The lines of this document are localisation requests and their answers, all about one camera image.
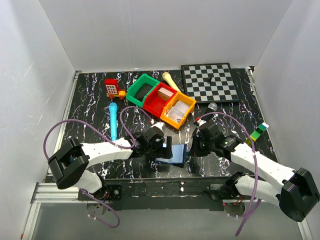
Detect green lego brick stack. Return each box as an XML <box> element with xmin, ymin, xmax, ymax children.
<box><xmin>245</xmin><ymin>122</ymin><xmax>269</xmax><ymax>147</ymax></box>

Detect red yellow toy train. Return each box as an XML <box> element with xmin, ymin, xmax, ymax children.
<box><xmin>104</xmin><ymin>78</ymin><xmax>127</xmax><ymax>100</ymax></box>

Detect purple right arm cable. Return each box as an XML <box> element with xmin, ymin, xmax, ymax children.
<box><xmin>194</xmin><ymin>111</ymin><xmax>262</xmax><ymax>237</ymax></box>

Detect red plastic bin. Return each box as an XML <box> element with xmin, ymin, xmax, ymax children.
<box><xmin>142</xmin><ymin>82</ymin><xmax>177</xmax><ymax>118</ymax></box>

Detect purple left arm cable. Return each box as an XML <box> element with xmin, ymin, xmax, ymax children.
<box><xmin>42</xmin><ymin>106</ymin><xmax>155</xmax><ymax>229</ymax></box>

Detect black white chessboard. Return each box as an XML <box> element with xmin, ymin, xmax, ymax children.
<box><xmin>181</xmin><ymin>62</ymin><xmax>240</xmax><ymax>104</ymax></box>

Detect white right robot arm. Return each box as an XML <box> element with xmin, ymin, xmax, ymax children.
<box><xmin>190</xmin><ymin>119</ymin><xmax>320</xmax><ymax>222</ymax></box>

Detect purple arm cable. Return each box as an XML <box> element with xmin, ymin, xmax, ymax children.
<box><xmin>42</xmin><ymin>106</ymin><xmax>155</xmax><ymax>229</ymax></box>
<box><xmin>194</xmin><ymin>111</ymin><xmax>262</xmax><ymax>237</ymax></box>

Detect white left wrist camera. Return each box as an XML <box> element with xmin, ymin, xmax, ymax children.
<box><xmin>151</xmin><ymin>121</ymin><xmax>165</xmax><ymax>132</ymax></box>

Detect yellow plastic bin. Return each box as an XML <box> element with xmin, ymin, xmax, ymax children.
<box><xmin>160</xmin><ymin>92</ymin><xmax>197</xmax><ymax>130</ymax></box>

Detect navy blue card holder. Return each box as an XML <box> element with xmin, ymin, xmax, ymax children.
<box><xmin>155</xmin><ymin>144</ymin><xmax>187</xmax><ymax>168</ymax></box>

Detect green plastic bin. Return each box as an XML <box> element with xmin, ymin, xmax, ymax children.
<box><xmin>126</xmin><ymin>73</ymin><xmax>160</xmax><ymax>108</ymax></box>

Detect white cards stack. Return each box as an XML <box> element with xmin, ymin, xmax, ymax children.
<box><xmin>166</xmin><ymin>100</ymin><xmax>190</xmax><ymax>123</ymax></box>

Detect black silver microphone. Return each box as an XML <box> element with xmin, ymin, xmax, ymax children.
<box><xmin>201</xmin><ymin>102</ymin><xmax>218</xmax><ymax>122</ymax></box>

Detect blue toy microphone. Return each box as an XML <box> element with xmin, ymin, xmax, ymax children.
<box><xmin>108</xmin><ymin>102</ymin><xmax>118</xmax><ymax>141</ymax></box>

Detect cream toy microphone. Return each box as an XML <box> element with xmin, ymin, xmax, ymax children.
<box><xmin>162</xmin><ymin>72</ymin><xmax>181</xmax><ymax>92</ymax></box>

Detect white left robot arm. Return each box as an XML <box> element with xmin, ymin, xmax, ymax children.
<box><xmin>48</xmin><ymin>123</ymin><xmax>173</xmax><ymax>195</ymax></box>

